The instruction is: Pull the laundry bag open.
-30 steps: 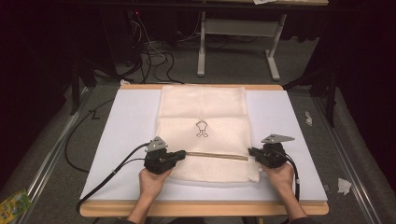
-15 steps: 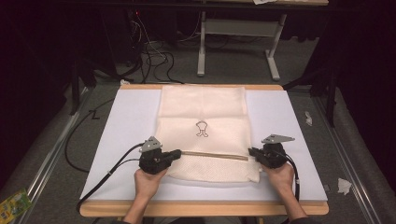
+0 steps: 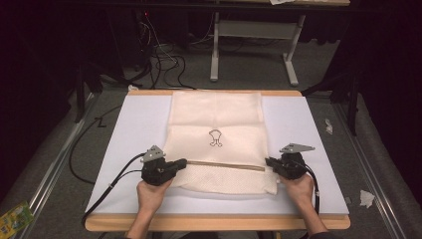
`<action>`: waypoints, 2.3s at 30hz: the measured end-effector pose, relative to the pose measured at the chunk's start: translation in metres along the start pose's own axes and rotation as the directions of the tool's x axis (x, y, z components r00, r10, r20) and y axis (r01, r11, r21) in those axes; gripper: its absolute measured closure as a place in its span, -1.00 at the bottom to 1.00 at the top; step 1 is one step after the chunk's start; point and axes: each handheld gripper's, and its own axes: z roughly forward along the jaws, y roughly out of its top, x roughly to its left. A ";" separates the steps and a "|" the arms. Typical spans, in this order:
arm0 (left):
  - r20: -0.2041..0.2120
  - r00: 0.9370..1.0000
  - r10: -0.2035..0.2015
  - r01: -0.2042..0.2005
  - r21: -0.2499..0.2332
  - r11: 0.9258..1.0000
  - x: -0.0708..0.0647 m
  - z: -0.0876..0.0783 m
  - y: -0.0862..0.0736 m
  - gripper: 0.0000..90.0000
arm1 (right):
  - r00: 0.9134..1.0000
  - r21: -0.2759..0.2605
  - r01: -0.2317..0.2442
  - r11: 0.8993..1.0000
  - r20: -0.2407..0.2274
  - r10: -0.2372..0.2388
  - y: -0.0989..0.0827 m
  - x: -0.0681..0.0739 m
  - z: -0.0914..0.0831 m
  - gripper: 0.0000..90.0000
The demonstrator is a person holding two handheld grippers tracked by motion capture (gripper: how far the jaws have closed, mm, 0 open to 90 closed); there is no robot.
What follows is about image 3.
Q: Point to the white metal table frame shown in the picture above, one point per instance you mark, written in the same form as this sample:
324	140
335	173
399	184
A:
253	30

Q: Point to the white paper sheet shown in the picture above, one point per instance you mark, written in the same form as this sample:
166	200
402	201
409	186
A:
281	1

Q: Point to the black metal stand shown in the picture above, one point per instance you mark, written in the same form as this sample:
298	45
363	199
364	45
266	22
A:
81	89
353	99

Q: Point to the person's right hand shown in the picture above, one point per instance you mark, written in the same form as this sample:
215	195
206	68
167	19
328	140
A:
300	191

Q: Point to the white table sheet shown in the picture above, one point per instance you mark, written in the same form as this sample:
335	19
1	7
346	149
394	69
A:
139	122

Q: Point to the crumpled white paper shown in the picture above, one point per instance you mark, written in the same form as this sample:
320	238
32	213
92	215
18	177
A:
366	198

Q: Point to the metal floor rail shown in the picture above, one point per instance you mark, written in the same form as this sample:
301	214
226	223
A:
368	176
49	179

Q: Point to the wooden table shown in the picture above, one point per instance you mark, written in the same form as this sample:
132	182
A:
205	222

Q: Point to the cream mesh laundry bag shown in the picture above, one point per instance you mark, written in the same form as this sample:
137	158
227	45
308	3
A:
215	113

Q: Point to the person's left hand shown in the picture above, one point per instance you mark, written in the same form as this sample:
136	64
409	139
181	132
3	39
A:
151	195

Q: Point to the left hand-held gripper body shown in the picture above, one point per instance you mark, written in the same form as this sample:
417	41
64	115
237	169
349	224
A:
156	172

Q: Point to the crumpled clear plastic scrap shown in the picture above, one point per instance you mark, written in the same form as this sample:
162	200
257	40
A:
328	126

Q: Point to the small white crumpled scrap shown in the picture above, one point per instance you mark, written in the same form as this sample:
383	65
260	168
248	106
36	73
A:
132	88

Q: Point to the green printed packet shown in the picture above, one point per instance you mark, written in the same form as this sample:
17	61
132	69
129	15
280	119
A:
14	219

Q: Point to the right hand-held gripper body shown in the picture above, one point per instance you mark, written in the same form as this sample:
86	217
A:
292	166

